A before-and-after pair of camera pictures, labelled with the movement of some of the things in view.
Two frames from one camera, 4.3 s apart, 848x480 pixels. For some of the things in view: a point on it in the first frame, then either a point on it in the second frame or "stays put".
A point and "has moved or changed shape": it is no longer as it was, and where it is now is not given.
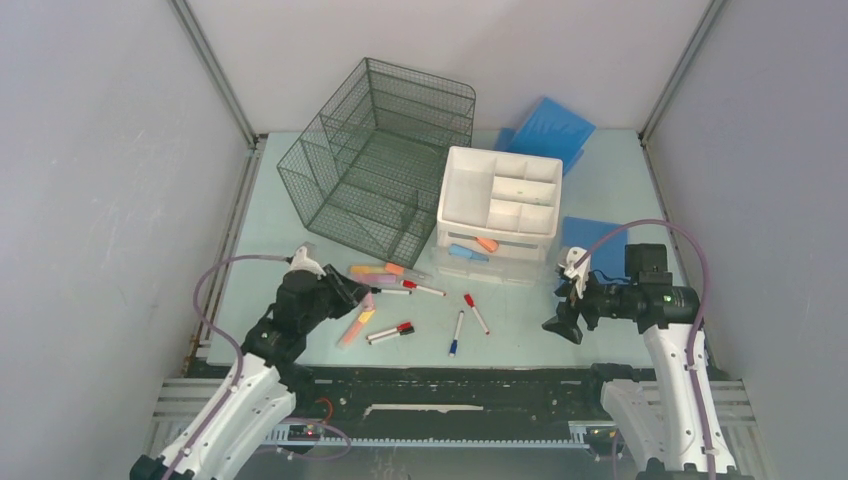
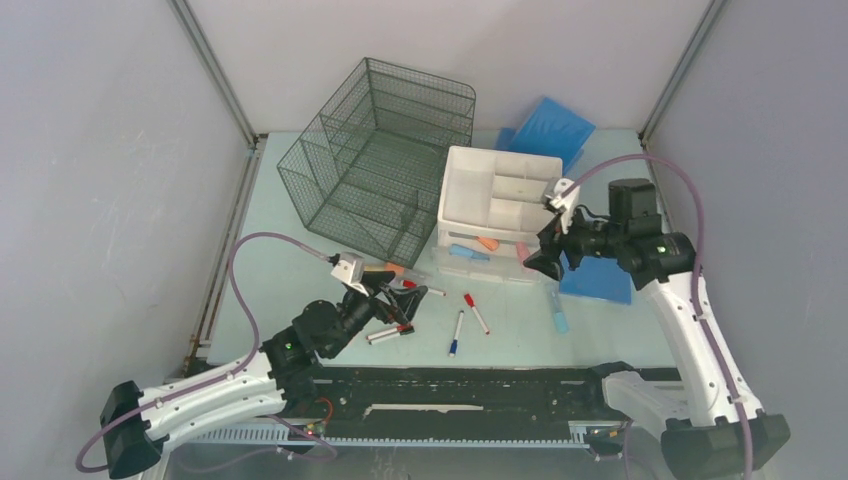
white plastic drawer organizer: (512, 198) stays put
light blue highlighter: (461, 251) stays put
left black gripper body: (333, 300) -> (355, 311)
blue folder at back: (549, 130) stays put
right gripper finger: (565, 323) -> (546, 263)
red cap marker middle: (468, 298) stays put
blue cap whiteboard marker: (457, 332) stays put
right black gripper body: (602, 299) -> (590, 239)
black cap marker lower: (395, 335) stays put
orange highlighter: (490, 244) stays put
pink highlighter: (368, 302) has moved or changed shape
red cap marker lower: (389, 331) stays put
